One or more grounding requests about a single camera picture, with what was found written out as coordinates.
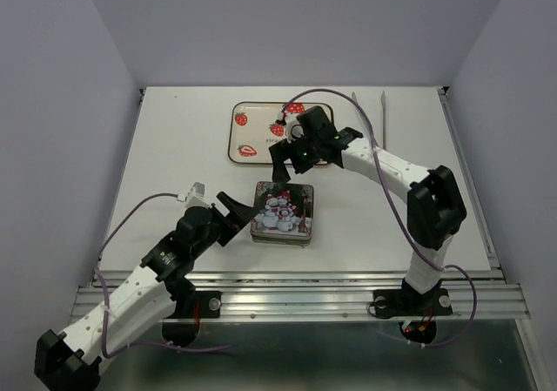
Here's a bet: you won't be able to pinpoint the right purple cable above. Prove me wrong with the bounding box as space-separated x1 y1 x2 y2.
278 88 479 351

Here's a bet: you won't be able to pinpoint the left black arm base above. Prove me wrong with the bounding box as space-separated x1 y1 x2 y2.
161 290 222 347

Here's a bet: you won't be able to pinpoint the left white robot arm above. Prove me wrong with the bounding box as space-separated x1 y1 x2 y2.
34 184 258 390

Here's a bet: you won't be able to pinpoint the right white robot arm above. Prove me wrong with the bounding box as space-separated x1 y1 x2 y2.
269 106 467 313

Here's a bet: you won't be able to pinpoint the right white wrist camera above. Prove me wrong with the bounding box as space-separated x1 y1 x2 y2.
276 111 304 142

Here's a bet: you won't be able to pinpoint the aluminium mounting rail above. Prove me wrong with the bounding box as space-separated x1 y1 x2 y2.
69 270 532 322

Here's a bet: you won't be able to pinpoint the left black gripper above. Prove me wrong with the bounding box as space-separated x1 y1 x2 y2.
191 191 258 258

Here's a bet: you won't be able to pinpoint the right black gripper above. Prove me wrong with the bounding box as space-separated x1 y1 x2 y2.
268 129 320 184

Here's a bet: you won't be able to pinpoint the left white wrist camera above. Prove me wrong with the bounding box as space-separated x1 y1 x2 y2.
177 182 211 209

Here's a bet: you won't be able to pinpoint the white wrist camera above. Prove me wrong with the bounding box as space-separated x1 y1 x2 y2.
177 182 211 209
276 111 304 142

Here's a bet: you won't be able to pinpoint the strawberry print tray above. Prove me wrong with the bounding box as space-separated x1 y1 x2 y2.
225 100 335 167

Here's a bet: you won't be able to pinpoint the metal tongs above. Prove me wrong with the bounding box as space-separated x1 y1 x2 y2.
355 91 387 150

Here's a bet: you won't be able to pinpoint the gold tin lid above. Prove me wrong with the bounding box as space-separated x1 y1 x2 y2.
250 181 314 240

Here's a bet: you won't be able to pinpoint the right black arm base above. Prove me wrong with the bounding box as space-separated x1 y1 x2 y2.
367 288 453 345

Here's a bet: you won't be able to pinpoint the gold cookie tin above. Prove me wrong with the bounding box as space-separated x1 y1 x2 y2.
252 236 311 247

